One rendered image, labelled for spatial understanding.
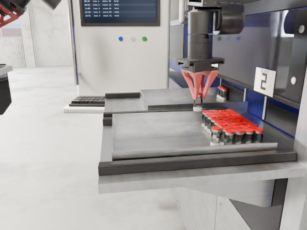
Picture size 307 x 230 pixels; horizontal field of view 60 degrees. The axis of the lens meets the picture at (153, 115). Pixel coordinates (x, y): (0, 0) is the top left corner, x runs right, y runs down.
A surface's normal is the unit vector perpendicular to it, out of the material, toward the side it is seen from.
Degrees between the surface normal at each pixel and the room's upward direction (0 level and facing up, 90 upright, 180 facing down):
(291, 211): 90
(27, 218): 0
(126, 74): 90
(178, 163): 90
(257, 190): 90
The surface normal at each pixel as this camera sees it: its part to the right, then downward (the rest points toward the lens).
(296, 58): -0.99, 0.04
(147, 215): 0.00, -0.96
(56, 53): 0.43, 0.26
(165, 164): 0.15, 0.29
